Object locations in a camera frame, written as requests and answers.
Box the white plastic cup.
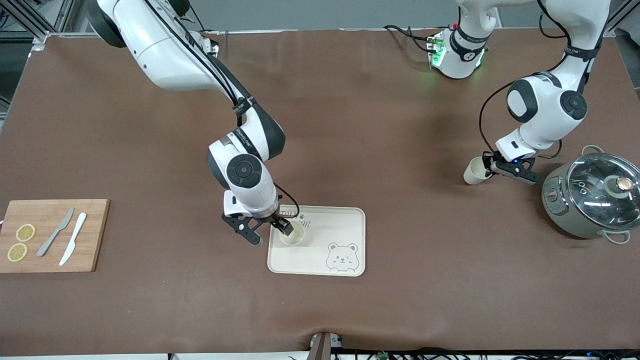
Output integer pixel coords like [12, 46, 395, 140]
[278, 222, 306, 247]
[463, 156, 493, 186]

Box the green cooking pot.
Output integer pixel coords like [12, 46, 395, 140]
[541, 145, 640, 245]

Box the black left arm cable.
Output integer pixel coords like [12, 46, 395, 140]
[478, 0, 601, 161]

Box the glass pot lid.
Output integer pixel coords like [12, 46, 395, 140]
[566, 152, 640, 232]

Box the grey plastic knife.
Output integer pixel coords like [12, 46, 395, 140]
[36, 207, 75, 258]

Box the wooden cutting board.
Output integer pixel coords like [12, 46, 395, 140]
[0, 199, 110, 274]

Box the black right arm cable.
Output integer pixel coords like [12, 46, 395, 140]
[145, 0, 301, 221]

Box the white plastic knife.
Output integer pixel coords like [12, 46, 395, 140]
[59, 212, 88, 267]

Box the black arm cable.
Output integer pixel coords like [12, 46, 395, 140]
[478, 0, 601, 161]
[145, 0, 301, 221]

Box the cream tray with bear print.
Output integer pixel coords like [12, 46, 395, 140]
[267, 204, 366, 277]

